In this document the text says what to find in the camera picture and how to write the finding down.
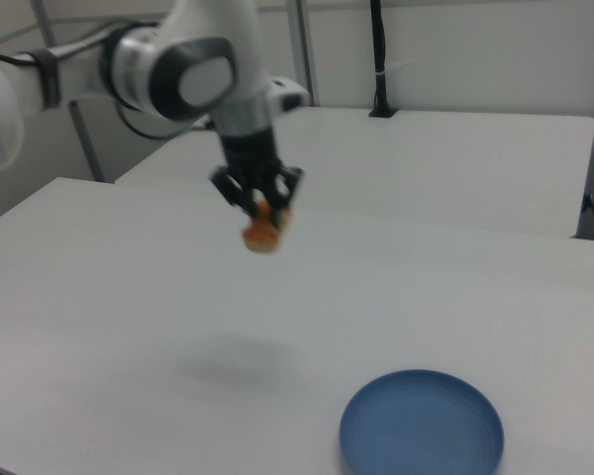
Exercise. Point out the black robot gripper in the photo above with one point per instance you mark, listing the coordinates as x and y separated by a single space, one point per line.
250 158

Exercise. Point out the orange glazed bread loaf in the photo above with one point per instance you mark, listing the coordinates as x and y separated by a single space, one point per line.
262 235

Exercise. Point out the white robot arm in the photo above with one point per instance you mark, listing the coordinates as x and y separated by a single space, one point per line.
143 64

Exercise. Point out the round blue plate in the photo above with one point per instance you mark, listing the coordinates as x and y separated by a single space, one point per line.
421 425

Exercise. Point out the grey partition frame post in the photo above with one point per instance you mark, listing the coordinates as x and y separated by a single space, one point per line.
306 49
81 133

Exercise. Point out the black camera stand pole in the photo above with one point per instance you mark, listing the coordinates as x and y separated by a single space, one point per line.
382 59

